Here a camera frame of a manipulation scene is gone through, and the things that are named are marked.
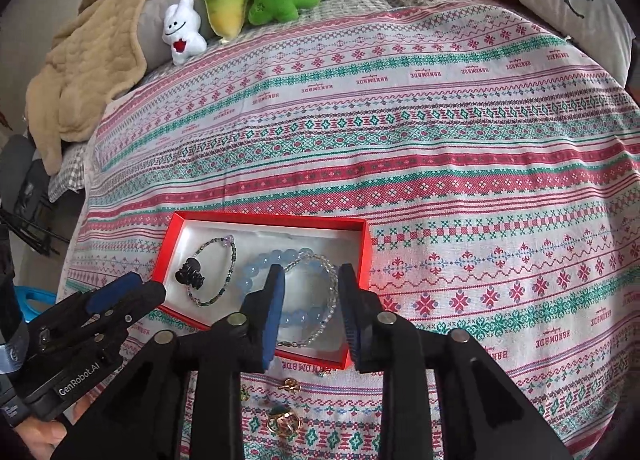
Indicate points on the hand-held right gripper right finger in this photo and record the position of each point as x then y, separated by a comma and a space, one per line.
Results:
350, 322

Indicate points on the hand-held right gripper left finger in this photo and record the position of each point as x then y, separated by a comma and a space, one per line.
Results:
272, 320

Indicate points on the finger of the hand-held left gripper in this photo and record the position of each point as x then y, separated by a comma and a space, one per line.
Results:
145, 296
114, 290

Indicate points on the red jewelry box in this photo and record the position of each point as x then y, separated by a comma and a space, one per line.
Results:
320, 235

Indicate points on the person's left hand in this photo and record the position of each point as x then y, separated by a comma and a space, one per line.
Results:
42, 440

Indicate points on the black hair claw clip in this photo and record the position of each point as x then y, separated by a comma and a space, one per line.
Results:
190, 274

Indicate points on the small gold earring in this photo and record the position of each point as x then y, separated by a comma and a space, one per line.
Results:
288, 385

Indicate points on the small green earring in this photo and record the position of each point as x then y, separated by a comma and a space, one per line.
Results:
243, 394

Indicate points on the blue plastic object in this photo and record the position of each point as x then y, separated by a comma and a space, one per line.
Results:
30, 298

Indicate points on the black metal stand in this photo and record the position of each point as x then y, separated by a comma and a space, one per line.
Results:
25, 190

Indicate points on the red green patterned blanket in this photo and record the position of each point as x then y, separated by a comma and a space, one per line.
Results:
400, 140

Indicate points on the beige quilted blanket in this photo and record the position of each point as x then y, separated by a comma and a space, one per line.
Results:
85, 65

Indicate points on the white rabbit plush toy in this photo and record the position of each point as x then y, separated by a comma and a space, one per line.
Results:
182, 32

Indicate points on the yellow green carrot plush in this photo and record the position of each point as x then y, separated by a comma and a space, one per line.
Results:
225, 5

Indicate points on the white deer print pillow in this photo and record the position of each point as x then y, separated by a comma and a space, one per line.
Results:
575, 5

